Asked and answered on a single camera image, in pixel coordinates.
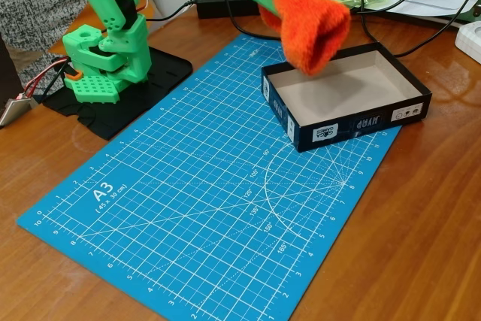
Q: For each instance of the large black power adapter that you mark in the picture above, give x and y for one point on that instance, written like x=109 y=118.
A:
x=225 y=1

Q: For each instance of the white moulded plastic object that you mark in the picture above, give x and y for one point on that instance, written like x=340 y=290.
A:
x=469 y=39

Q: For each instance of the grey speckled fabric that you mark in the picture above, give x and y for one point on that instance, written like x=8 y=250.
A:
x=37 y=16

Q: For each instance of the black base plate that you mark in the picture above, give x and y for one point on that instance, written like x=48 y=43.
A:
x=161 y=73

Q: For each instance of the green 3D-printed robot arm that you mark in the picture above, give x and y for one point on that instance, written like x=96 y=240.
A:
x=112 y=46

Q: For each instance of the small silver circuit board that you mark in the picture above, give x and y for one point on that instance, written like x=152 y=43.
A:
x=14 y=110

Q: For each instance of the orange fuzzy sock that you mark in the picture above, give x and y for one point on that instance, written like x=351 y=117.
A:
x=312 y=24

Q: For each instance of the black cardboard box tray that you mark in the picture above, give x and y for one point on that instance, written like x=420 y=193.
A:
x=345 y=95

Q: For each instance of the orange plastic tab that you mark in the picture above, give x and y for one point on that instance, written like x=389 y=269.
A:
x=73 y=76

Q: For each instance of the blue cutting mat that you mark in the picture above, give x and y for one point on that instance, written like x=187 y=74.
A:
x=225 y=204

